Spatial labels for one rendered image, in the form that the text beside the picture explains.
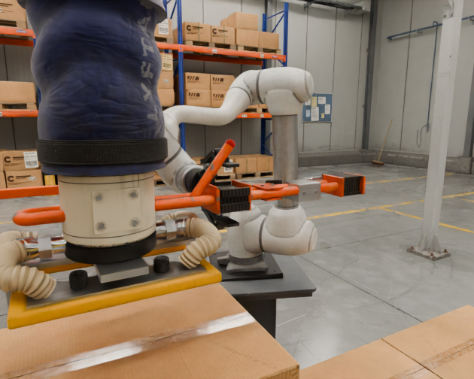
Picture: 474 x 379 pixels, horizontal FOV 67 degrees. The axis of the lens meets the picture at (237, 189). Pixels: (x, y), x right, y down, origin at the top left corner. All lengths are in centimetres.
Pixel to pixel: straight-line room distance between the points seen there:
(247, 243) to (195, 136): 826
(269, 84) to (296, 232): 58
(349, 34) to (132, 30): 1232
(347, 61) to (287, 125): 1136
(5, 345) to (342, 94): 1206
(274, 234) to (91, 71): 105
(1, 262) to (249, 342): 49
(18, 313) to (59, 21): 43
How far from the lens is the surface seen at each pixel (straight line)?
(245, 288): 150
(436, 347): 171
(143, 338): 87
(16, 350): 93
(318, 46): 1198
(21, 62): 915
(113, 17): 63
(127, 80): 63
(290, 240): 147
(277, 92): 139
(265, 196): 82
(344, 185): 97
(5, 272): 64
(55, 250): 73
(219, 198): 75
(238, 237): 155
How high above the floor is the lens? 141
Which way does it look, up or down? 11 degrees down
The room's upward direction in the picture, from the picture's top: straight up
